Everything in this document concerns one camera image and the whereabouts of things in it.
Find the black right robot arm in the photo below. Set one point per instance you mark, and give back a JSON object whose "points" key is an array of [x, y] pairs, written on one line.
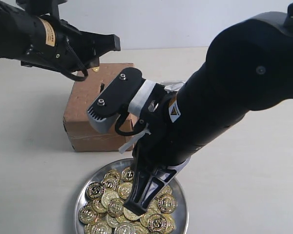
{"points": [[248, 67]]}

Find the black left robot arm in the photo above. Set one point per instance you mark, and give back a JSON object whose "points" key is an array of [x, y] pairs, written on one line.
{"points": [[17, 24]]}

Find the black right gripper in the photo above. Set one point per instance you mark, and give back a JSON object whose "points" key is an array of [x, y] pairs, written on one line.
{"points": [[161, 154]]}

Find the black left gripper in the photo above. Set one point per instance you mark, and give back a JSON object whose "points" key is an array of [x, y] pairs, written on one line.
{"points": [[58, 46]]}

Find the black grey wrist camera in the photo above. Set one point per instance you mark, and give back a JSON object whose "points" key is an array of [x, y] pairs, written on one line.
{"points": [[128, 93]]}

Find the round steel plate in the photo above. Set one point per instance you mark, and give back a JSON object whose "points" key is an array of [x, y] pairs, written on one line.
{"points": [[180, 215]]}

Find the gold coin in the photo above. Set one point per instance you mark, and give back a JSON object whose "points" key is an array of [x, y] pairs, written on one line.
{"points": [[95, 69], [114, 174], [127, 174], [95, 190], [166, 190], [157, 223], [101, 227], [87, 214], [167, 203], [124, 190]]}

